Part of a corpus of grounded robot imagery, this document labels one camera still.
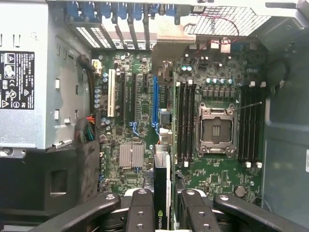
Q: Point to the round silver board component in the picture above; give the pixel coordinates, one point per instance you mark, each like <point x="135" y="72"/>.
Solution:
<point x="240" y="191"/>

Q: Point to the grey power supply unit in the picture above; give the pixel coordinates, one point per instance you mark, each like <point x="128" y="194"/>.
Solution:
<point x="48" y="72"/>

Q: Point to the blue expansion slot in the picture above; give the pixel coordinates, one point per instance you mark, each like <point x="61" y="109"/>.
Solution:
<point x="155" y="101"/>

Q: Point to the socket locking lever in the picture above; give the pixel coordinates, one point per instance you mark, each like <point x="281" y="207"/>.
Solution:
<point x="251" y="105"/>

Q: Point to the white expansion slot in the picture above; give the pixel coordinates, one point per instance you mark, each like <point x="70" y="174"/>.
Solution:
<point x="111" y="93"/>

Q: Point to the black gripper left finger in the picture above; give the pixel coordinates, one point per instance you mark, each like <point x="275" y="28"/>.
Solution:
<point x="140" y="217"/>

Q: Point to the green motherboard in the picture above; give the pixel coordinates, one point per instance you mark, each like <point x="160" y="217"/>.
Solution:
<point x="212" y="174"/>

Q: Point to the open black PC case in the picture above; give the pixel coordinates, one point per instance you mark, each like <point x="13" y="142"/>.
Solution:
<point x="285" y="145"/>

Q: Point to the CPU socket metal frame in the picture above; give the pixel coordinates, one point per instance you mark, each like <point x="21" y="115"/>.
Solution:
<point x="216" y="130"/>

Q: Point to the silver chipset heatsink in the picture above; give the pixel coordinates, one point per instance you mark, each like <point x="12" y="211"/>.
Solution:
<point x="131" y="155"/>

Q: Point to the black RAM slot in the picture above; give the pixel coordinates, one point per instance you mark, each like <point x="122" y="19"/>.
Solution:
<point x="254" y="120"/>
<point x="242" y="120"/>
<point x="260" y="120"/>
<point x="185" y="120"/>
<point x="248" y="120"/>
<point x="191" y="120"/>
<point x="179" y="120"/>

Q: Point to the long black expansion slot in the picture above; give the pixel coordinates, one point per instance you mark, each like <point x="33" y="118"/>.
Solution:
<point x="134" y="101"/>
<point x="123" y="99"/>

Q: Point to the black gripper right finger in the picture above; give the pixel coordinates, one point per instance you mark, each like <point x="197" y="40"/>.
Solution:
<point x="200" y="217"/>

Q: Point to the short black expansion slot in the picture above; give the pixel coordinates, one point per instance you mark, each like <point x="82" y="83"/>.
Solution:
<point x="145" y="80"/>

